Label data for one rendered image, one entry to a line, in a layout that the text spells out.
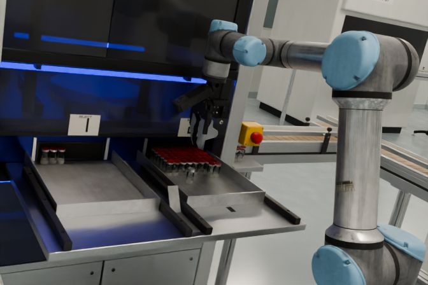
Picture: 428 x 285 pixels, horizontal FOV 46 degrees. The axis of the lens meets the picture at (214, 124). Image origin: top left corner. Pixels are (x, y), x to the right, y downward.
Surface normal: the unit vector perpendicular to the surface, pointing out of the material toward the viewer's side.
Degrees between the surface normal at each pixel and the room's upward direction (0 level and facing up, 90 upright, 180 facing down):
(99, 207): 90
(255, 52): 90
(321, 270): 97
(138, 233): 0
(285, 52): 85
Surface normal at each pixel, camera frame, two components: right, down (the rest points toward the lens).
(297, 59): -0.80, 0.34
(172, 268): 0.51, 0.32
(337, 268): -0.81, 0.13
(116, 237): 0.19, -0.95
